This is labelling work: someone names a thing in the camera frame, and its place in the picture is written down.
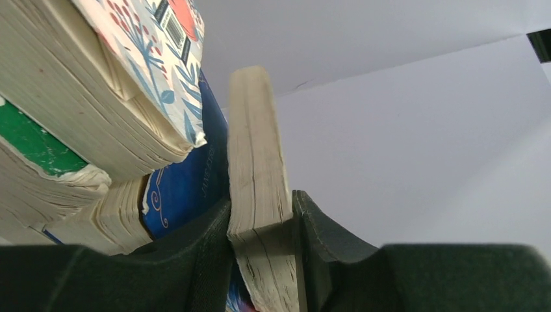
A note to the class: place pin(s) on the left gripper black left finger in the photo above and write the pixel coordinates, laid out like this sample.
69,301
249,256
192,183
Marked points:
187,270

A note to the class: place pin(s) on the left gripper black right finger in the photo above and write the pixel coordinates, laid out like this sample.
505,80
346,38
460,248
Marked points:
341,272

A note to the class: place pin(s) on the green 65-storey treehouse book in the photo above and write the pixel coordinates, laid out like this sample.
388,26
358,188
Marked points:
260,226

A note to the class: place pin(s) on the blue orange sunset book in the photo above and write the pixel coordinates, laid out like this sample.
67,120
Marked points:
180,193

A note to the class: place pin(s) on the green 104-storey treehouse book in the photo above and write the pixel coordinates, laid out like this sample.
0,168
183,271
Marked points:
42,180

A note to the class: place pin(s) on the pink floral book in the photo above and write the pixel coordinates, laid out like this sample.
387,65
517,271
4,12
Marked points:
115,81

